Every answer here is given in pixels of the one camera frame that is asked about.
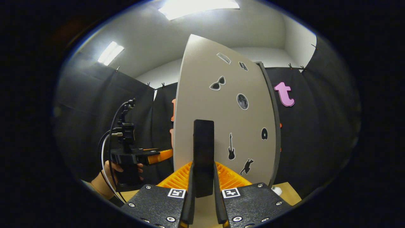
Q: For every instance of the grey cabinet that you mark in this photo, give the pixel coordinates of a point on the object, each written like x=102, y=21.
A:
x=272, y=110

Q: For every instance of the small ceiling light panel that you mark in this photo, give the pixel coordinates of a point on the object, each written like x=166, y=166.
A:
x=110, y=53

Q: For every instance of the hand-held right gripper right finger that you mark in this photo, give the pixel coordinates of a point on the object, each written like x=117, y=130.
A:
x=220, y=207

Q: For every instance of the black backdrop cloth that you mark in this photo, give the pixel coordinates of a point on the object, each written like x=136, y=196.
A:
x=316, y=133

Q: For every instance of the large ceiling light panel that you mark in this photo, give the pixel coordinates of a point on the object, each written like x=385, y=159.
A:
x=196, y=7

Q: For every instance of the white lidded ceramic pot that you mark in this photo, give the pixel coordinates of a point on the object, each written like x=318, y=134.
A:
x=277, y=190

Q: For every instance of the beige cabinet door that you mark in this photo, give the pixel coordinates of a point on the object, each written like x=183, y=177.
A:
x=202, y=88

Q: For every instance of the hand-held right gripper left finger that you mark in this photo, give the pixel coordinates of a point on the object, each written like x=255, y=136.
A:
x=189, y=205

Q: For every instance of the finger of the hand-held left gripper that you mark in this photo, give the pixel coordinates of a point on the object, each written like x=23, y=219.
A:
x=163, y=155

